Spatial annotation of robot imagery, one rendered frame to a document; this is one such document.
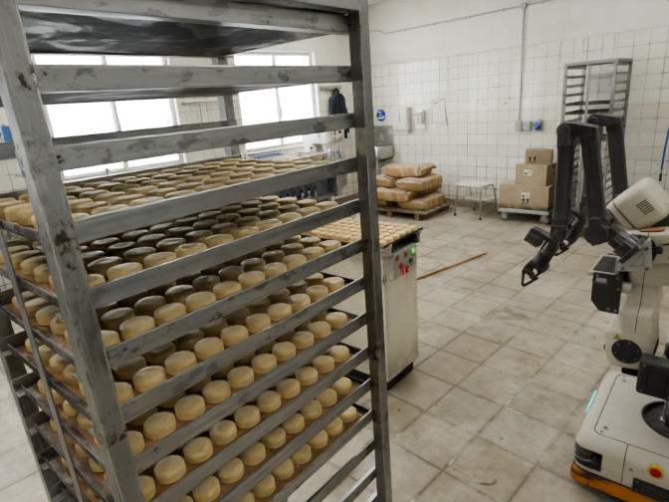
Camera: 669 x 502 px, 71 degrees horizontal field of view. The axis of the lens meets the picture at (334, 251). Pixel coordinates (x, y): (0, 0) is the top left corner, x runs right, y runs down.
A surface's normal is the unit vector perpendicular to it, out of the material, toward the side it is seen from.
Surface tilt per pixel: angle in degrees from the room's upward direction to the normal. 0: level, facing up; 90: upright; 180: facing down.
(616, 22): 90
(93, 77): 90
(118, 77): 90
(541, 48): 90
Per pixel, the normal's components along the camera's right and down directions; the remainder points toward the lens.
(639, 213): -0.64, 0.28
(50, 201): 0.76, 0.15
